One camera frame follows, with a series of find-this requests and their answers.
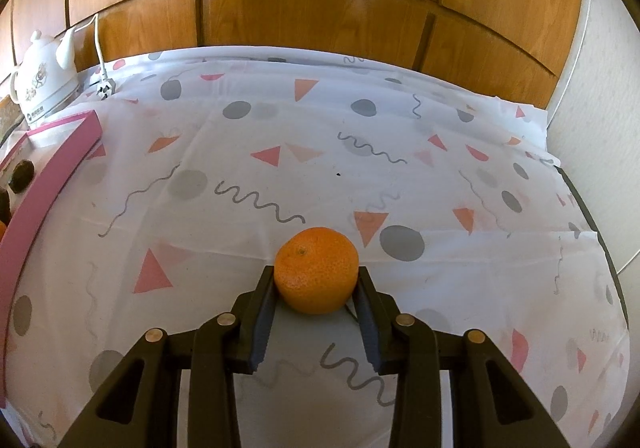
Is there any white power cable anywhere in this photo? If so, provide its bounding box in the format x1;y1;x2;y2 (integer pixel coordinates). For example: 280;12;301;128
75;14;108;78

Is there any pink-rimmed box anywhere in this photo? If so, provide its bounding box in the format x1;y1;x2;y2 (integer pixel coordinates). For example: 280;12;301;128
0;110;103;409

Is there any dark round fruit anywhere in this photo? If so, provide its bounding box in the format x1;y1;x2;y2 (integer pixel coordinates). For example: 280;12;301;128
10;160;36;193

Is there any white ceramic electric kettle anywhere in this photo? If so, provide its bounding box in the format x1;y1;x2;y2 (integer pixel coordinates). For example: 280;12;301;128
10;29;81;123

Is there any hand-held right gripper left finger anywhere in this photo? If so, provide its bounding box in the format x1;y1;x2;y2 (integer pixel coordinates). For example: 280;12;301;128
57;265;277;448

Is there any white power plug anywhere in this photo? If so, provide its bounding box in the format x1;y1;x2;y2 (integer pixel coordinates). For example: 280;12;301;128
95;72;117;101

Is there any white patterned tablecloth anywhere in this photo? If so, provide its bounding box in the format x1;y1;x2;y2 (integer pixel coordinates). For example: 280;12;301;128
0;46;631;448

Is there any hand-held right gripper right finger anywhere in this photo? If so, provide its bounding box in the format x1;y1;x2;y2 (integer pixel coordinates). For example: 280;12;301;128
356;265;571;448

